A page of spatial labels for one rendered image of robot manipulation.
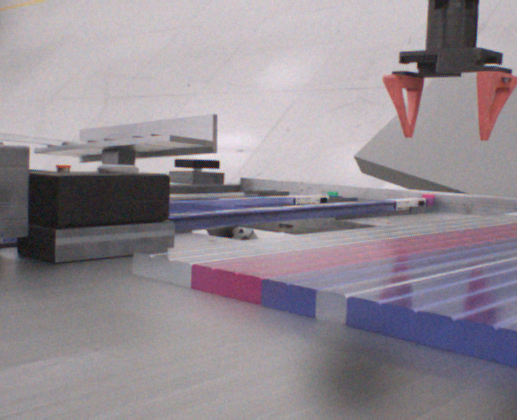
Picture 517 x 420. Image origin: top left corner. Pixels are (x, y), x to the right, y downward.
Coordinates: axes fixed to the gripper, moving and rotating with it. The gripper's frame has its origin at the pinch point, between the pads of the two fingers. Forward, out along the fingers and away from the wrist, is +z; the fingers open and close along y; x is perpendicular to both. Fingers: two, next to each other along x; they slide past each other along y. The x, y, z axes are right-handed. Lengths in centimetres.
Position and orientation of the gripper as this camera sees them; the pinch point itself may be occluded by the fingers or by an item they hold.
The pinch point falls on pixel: (445, 131)
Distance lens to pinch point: 84.6
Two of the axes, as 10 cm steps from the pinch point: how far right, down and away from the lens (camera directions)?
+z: -0.4, 9.9, 1.0
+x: 6.7, -0.5, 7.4
